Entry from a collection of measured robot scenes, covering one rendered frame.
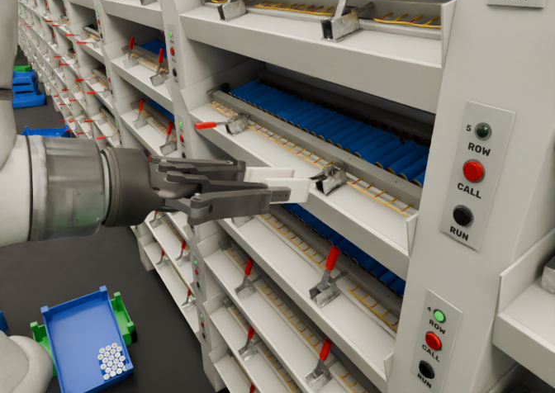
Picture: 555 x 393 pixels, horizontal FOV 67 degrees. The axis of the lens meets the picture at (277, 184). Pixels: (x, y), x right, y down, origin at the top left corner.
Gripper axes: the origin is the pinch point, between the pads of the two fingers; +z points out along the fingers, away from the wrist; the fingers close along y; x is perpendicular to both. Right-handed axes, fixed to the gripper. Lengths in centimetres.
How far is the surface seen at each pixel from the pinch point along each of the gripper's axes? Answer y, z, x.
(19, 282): -136, -17, -101
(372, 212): 7.7, 8.9, -0.5
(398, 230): 12.2, 8.7, -0.6
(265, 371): -20, 24, -56
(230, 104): -34.0, 10.6, 2.8
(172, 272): -91, 30, -74
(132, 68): -95, 9, -1
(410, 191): 10.4, 10.9, 3.4
